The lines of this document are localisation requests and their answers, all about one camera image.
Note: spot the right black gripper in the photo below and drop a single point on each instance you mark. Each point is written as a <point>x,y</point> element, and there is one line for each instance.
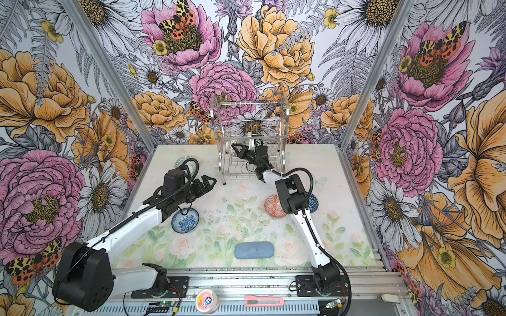
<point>244,149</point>

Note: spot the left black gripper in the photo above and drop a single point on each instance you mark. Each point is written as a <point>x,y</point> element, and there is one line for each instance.
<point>201,191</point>

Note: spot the white black lattice bowl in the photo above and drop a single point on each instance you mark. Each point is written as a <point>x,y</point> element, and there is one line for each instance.
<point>234,147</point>

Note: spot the steel wire dish rack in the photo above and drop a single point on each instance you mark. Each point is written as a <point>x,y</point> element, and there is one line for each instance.
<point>266,120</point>

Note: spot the blue floral ceramic bowl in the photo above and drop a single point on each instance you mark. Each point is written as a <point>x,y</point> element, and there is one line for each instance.
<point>186,220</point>

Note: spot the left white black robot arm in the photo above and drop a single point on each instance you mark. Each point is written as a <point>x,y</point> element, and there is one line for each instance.
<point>85,276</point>

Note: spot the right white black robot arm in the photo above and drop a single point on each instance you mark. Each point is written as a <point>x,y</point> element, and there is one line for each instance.
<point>294,189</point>

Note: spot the green patterned ceramic bowl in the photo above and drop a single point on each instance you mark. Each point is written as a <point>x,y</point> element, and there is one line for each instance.
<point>187,160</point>

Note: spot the red patterned ceramic bowl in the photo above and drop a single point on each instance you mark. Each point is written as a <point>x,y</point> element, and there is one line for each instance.
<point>273,207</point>

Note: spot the blue grey sponge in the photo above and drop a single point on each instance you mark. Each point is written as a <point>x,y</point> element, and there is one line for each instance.
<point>254,250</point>

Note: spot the dark blue patterned bowl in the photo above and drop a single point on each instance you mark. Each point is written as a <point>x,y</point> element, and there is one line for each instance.
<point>313,203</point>

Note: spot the round pink sticker tin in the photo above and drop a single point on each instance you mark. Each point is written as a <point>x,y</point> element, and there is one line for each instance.
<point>207,302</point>

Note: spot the pink utility knife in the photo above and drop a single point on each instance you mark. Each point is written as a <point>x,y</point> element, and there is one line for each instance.
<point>263,301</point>

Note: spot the small green circuit board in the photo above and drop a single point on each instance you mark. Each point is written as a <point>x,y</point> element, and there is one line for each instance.
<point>164,305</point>

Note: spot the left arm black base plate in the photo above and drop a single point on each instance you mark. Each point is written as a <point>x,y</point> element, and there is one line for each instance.
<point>175,287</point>

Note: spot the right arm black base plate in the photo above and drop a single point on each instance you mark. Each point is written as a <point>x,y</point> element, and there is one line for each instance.
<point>306,287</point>

